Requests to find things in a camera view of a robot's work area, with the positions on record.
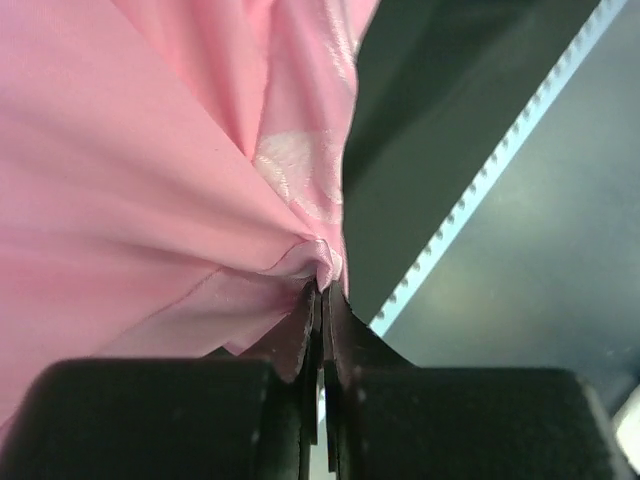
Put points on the pink satin pillowcase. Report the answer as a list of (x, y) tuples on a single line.
[(170, 173)]

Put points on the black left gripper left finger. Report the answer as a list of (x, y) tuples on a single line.
[(289, 413)]

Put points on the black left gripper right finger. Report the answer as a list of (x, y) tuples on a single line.
[(350, 348)]

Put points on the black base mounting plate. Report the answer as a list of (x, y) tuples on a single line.
[(440, 83)]

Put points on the white slotted cable duct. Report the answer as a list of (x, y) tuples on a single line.
[(553, 84)]

